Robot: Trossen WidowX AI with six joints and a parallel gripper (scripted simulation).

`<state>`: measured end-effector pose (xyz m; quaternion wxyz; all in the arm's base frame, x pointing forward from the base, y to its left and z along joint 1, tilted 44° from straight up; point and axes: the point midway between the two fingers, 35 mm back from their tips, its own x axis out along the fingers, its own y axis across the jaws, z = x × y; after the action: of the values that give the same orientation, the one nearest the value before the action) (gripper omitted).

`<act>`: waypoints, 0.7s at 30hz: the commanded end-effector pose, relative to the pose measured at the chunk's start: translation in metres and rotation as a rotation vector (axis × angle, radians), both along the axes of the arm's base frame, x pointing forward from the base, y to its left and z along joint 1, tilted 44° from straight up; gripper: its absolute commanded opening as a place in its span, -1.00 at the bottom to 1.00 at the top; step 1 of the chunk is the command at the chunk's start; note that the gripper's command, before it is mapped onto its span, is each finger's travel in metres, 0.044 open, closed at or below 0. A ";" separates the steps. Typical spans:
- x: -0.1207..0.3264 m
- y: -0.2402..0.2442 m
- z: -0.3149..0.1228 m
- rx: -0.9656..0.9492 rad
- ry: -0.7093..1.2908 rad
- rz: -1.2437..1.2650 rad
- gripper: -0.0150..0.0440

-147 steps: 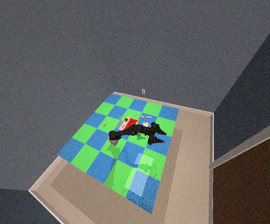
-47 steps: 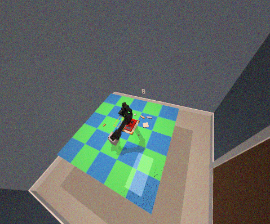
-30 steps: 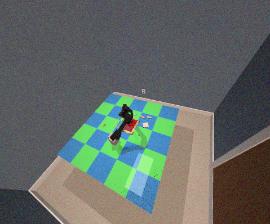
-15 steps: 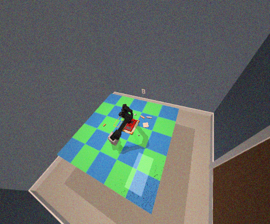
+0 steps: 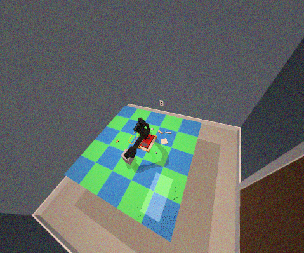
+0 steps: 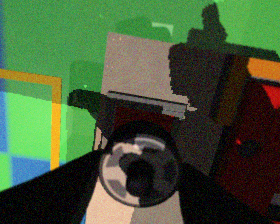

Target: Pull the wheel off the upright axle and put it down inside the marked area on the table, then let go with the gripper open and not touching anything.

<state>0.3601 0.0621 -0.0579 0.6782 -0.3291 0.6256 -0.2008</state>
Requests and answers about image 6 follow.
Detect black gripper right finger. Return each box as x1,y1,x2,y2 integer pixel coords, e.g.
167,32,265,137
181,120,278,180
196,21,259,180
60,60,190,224
178,162,275,224

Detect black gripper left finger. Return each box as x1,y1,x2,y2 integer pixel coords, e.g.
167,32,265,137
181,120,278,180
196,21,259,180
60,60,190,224
0,150,102,224

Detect yellow tape outline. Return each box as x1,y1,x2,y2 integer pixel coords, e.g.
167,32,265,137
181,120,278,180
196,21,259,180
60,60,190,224
0,69,62,170

